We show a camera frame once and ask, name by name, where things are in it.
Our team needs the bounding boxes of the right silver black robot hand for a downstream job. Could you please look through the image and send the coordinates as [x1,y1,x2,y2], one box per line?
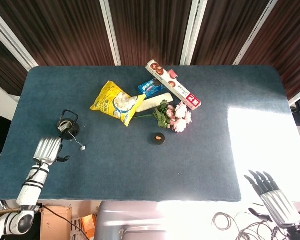
[244,169,300,227]

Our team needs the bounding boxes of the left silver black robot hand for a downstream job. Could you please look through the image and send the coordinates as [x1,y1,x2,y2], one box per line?
[33,132,72,166]

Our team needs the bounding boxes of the black cast iron teapot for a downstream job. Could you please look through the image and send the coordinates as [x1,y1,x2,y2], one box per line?
[56,109,81,142]

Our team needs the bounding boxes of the yellow marshmallow snack bag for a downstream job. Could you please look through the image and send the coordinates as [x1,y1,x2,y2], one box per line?
[89,80,147,128]

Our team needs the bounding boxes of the brown cardboard box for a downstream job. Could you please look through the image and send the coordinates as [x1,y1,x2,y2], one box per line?
[0,204,74,240]

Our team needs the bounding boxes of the white printed carton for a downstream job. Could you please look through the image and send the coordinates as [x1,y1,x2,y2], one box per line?
[70,216,84,236]

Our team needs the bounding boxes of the orange small box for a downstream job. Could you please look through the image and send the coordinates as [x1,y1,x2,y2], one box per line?
[81,214,98,233]

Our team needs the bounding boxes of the blue felt table mat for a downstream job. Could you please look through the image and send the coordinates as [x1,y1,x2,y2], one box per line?
[0,65,300,203]

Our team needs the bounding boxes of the grey robot torso base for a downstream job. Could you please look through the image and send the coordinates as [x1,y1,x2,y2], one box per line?
[93,200,171,240]

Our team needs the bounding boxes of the black round tin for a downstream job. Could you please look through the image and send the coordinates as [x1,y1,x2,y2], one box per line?
[150,132,166,147]

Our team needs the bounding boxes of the cream rectangular case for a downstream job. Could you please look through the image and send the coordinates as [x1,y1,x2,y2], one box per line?
[135,92,175,114]

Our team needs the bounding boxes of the blue Oreo cookie box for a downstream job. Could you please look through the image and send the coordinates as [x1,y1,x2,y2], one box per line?
[137,78,167,99]

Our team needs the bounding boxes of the pink rose bouquet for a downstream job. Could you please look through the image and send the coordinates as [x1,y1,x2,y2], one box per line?
[132,99,193,134]

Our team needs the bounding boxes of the long white red cookie box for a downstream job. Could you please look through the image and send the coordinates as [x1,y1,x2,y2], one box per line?
[145,59,202,112]

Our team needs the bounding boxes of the brown tangled cables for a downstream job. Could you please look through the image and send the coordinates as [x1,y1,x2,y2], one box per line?
[236,212,300,240]

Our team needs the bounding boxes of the black coiled cable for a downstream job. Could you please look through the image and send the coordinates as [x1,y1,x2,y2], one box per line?
[211,211,242,231]

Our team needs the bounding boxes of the black cable over cardboard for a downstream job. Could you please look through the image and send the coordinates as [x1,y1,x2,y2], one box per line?
[41,204,89,240]

